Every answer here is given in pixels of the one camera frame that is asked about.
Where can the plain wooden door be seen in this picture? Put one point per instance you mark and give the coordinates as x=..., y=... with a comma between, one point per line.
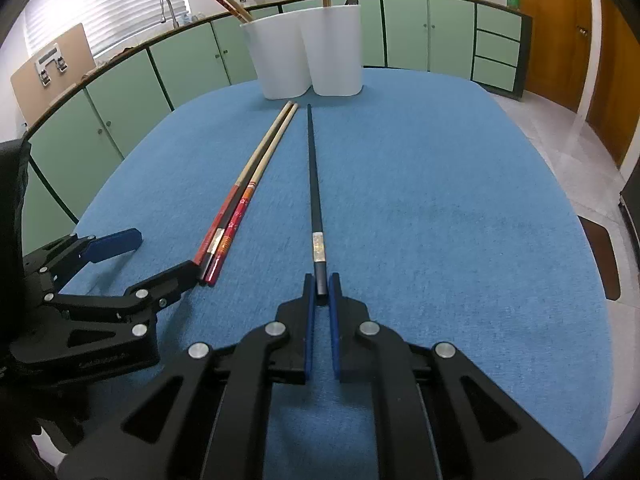
x=617, y=85

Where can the white window blinds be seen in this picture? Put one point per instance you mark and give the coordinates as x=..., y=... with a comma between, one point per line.
x=100, y=5

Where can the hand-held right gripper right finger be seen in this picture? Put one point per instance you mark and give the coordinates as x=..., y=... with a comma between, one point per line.
x=336, y=325

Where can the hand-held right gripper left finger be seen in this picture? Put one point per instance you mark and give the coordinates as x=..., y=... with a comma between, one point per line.
x=310, y=325

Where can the brown cardboard board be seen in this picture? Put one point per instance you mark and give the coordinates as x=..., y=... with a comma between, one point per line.
x=77, y=45

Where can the white double utensil holder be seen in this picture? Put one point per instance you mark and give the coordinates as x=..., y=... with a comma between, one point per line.
x=330, y=50

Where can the blue table mat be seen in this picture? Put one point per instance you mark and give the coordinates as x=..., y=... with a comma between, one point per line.
x=425, y=210

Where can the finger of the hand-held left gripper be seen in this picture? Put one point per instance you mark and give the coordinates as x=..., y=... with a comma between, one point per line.
x=175, y=280
x=115, y=242

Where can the black chopstick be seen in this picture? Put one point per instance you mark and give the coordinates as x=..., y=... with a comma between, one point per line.
x=316, y=210

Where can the green lower kitchen cabinets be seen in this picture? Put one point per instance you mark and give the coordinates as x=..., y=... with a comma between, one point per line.
x=125, y=100

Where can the metal kitchen faucet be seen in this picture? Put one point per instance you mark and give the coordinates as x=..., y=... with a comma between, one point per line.
x=167, y=7

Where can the white gadget on board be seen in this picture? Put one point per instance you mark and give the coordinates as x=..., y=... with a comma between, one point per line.
x=50, y=62

